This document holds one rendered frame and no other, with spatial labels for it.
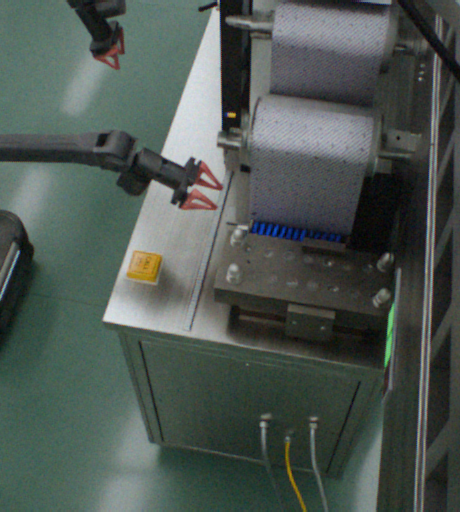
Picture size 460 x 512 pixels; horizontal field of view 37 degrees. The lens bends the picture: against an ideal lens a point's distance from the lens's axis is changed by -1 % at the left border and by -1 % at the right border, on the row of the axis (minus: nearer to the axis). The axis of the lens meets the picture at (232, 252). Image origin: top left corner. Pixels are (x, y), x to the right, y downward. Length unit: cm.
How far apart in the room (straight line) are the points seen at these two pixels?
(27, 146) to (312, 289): 69
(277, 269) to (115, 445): 114
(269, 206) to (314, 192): 12
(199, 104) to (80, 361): 108
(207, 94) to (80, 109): 143
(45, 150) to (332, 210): 64
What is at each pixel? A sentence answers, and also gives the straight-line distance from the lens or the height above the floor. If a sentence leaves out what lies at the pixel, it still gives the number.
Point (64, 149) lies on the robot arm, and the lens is 152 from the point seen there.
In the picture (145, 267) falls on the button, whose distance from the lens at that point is 165.
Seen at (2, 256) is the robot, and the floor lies 24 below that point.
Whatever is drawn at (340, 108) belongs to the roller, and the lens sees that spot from 155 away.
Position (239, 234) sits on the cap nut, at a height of 107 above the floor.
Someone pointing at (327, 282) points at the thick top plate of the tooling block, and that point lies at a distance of 150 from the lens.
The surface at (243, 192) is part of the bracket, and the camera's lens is 164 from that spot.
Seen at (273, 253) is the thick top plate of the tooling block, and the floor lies 103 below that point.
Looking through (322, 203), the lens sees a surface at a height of 113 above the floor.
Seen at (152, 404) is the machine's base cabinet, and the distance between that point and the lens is 201.
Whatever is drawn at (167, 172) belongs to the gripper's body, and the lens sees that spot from 150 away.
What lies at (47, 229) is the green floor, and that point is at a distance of 296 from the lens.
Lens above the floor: 228
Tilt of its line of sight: 55 degrees down
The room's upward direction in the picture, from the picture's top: straight up
